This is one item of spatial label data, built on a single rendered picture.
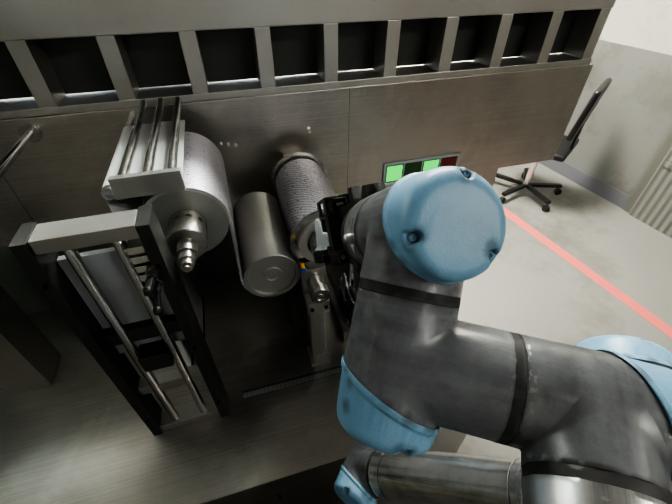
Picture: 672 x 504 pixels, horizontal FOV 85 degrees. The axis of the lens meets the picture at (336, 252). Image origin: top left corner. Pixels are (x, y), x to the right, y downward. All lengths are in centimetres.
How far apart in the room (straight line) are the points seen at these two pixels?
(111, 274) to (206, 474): 47
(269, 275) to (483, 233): 60
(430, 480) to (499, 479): 10
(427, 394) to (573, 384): 9
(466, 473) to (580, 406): 31
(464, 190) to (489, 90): 96
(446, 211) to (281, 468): 73
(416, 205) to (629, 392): 16
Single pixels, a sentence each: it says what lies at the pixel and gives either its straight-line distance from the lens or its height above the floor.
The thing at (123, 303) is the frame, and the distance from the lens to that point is 68.
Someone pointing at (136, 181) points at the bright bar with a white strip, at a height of 145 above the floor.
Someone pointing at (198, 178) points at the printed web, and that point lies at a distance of 69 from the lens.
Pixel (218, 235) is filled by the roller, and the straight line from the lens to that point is 72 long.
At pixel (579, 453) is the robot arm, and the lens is 26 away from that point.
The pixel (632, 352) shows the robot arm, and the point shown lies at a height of 136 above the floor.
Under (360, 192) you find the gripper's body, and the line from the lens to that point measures 38.
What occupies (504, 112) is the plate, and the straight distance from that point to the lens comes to 125.
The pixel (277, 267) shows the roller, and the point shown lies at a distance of 78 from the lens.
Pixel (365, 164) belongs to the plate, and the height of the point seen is 122.
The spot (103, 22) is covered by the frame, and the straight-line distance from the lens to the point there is 93.
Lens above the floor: 172
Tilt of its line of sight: 41 degrees down
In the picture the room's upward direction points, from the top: straight up
